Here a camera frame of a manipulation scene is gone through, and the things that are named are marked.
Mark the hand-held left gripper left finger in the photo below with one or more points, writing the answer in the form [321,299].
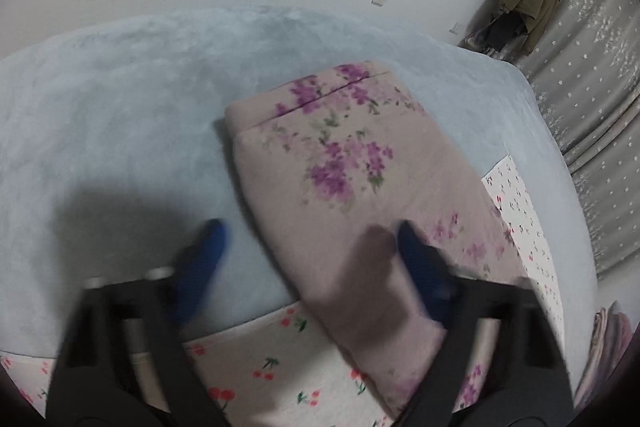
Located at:
[200,257]

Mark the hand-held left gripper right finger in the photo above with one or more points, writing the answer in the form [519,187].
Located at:
[422,267]

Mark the pink floral garment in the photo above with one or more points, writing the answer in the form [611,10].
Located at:
[345,187]

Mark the pile of folded pink clothes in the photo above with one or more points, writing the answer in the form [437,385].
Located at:
[607,352]

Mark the white cherry print sheet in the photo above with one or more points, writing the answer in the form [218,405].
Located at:
[260,372]

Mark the light blue fluffy blanket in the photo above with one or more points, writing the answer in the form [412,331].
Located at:
[130,127]

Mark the grey star print curtain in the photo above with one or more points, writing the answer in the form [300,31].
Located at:
[590,97]

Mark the dark hanging garment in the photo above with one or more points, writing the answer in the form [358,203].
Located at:
[502,32]

